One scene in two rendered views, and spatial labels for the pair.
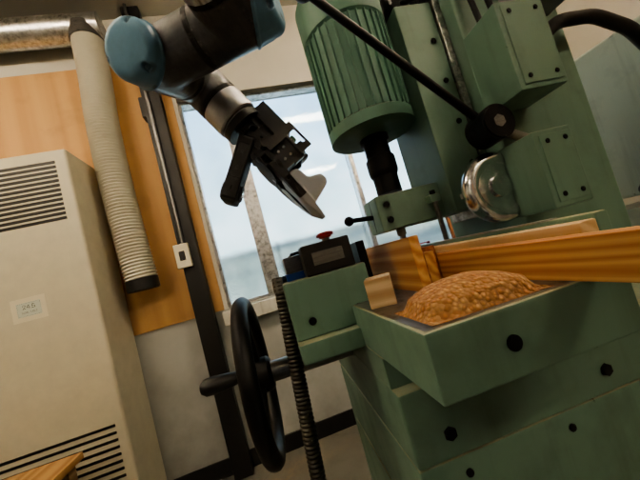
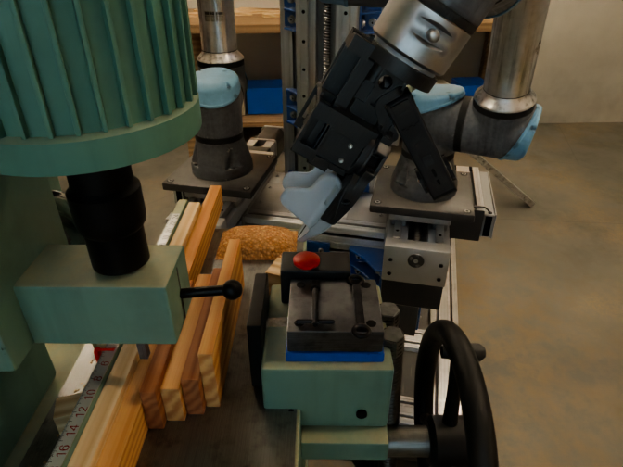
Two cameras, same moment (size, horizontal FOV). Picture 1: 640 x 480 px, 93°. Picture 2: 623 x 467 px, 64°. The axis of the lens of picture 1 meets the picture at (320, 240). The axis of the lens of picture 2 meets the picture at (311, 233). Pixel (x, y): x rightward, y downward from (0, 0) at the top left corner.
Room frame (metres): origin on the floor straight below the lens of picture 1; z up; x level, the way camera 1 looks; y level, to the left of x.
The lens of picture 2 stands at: (0.96, 0.08, 1.34)
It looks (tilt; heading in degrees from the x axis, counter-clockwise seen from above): 32 degrees down; 190
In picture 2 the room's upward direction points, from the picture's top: straight up
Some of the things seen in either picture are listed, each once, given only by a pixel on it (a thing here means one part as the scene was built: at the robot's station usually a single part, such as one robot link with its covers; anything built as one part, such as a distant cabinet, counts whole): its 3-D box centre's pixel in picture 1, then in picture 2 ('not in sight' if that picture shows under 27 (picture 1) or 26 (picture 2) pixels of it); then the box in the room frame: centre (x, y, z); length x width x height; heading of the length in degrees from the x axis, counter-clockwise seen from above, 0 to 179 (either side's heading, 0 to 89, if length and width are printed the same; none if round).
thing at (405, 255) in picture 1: (391, 265); (224, 313); (0.52, -0.11, 0.94); 0.21 x 0.01 x 0.08; 10
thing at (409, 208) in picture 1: (406, 212); (111, 297); (0.62, -0.18, 1.03); 0.14 x 0.07 x 0.09; 100
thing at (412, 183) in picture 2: not in sight; (425, 168); (-0.11, 0.15, 0.87); 0.15 x 0.15 x 0.10
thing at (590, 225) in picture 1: (430, 260); (143, 343); (0.58, -0.19, 0.92); 0.60 x 0.02 x 0.05; 10
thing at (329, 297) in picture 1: (325, 297); (325, 350); (0.54, 0.02, 0.91); 0.15 x 0.14 x 0.09; 10
